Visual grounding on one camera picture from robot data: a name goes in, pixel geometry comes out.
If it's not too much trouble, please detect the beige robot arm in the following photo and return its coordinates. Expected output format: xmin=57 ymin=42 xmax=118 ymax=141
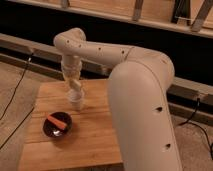
xmin=54 ymin=28 xmax=183 ymax=171

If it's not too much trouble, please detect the orange stick in bowl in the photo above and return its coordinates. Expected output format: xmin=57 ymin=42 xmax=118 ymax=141
xmin=47 ymin=115 xmax=67 ymax=130

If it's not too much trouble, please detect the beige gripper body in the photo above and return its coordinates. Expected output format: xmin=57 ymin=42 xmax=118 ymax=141
xmin=61 ymin=55 xmax=82 ymax=91

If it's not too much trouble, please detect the black cable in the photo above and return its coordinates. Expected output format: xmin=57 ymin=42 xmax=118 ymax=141
xmin=177 ymin=97 xmax=213 ymax=158
xmin=0 ymin=106 xmax=36 ymax=150
xmin=0 ymin=52 xmax=35 ymax=120

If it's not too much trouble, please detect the dark brown bowl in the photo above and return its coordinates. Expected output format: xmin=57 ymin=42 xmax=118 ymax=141
xmin=43 ymin=112 xmax=72 ymax=138

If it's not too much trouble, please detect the black cable right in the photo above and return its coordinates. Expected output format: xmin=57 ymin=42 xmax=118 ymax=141
xmin=177 ymin=97 xmax=213 ymax=158

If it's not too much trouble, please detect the white ceramic cup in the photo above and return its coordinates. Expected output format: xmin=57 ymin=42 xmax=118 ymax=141
xmin=67 ymin=89 xmax=84 ymax=111

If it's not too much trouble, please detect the black cable lower left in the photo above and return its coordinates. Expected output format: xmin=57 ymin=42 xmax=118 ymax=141
xmin=0 ymin=106 xmax=36 ymax=150

